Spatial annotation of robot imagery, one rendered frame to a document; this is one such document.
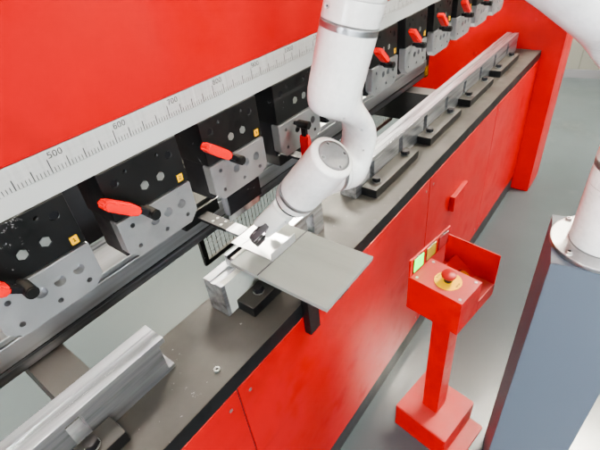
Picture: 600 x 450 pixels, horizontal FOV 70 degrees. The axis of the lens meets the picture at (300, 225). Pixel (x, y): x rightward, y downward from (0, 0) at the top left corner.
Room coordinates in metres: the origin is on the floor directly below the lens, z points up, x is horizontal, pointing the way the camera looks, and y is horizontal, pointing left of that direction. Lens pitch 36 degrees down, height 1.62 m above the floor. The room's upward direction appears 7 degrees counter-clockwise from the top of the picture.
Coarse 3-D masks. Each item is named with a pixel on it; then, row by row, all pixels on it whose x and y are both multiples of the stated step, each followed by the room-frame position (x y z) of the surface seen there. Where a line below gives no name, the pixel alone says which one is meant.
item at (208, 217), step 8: (200, 200) 0.96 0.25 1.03; (208, 200) 0.98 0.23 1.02; (216, 200) 0.98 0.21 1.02; (200, 208) 0.94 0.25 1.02; (208, 208) 0.96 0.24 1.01; (216, 208) 0.98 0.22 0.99; (200, 216) 0.93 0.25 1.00; (208, 216) 0.93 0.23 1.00; (216, 216) 0.92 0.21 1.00; (192, 224) 0.91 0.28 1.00; (216, 224) 0.89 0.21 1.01; (224, 224) 0.88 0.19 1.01; (232, 224) 0.88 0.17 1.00; (232, 232) 0.84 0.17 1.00; (240, 232) 0.84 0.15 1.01
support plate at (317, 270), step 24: (312, 240) 0.78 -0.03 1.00; (240, 264) 0.73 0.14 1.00; (264, 264) 0.72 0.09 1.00; (288, 264) 0.71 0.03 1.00; (312, 264) 0.70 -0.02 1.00; (336, 264) 0.69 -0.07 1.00; (360, 264) 0.68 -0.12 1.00; (288, 288) 0.63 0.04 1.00; (312, 288) 0.62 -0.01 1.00; (336, 288) 0.62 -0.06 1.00
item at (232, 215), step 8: (248, 184) 0.82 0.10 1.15; (256, 184) 0.84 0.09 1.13; (240, 192) 0.80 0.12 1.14; (248, 192) 0.82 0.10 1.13; (256, 192) 0.84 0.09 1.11; (224, 200) 0.78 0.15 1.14; (232, 200) 0.78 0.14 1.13; (240, 200) 0.80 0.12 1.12; (248, 200) 0.82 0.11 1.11; (256, 200) 0.85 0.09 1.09; (224, 208) 0.78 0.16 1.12; (232, 208) 0.78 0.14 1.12; (240, 208) 0.80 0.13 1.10; (248, 208) 0.82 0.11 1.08; (232, 216) 0.79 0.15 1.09
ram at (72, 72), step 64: (0, 0) 0.55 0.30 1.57; (64, 0) 0.61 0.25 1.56; (128, 0) 0.67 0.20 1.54; (192, 0) 0.75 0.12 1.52; (256, 0) 0.86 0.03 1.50; (320, 0) 1.01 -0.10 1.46; (0, 64) 0.53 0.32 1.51; (64, 64) 0.58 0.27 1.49; (128, 64) 0.65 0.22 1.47; (192, 64) 0.73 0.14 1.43; (0, 128) 0.51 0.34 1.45; (64, 128) 0.56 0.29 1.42
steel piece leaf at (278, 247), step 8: (248, 240) 0.81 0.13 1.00; (264, 240) 0.80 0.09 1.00; (272, 240) 0.80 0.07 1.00; (280, 240) 0.79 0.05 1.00; (288, 240) 0.77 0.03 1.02; (248, 248) 0.78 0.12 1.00; (256, 248) 0.77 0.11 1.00; (264, 248) 0.77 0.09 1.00; (272, 248) 0.77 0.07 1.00; (280, 248) 0.75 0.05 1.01; (264, 256) 0.74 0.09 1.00; (272, 256) 0.73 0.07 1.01
